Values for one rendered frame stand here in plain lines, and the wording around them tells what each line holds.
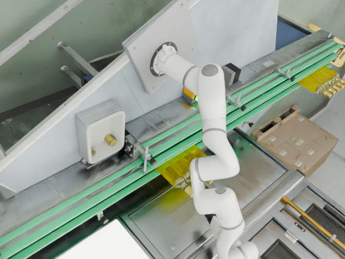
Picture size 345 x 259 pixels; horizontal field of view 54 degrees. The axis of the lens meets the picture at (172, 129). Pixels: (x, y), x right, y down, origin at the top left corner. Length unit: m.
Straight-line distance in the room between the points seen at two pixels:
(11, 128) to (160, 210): 0.95
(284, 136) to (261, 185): 3.82
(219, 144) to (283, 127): 4.70
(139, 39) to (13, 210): 0.79
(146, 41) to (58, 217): 0.75
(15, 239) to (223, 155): 0.80
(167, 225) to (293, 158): 3.99
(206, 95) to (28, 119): 1.20
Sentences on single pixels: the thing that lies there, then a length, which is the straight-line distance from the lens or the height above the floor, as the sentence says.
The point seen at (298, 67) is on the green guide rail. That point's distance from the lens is 2.28.
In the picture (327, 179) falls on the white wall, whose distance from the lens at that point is 6.49.
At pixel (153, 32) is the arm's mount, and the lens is 1.33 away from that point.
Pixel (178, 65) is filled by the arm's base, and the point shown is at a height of 0.89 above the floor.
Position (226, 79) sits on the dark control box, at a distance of 1.88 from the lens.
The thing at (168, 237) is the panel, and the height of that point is 1.20.
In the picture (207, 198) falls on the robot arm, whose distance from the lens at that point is 1.16.
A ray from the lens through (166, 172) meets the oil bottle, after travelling 1.55.
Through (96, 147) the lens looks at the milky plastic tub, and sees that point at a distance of 1.49.
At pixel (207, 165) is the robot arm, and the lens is 1.17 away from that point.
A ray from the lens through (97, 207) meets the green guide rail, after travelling 1.50.
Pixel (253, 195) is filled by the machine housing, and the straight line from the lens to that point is 1.81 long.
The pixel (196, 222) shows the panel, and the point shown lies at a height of 1.23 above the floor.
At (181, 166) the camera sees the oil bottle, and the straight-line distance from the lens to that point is 1.58.
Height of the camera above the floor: 1.64
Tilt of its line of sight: 28 degrees down
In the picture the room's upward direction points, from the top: 131 degrees clockwise
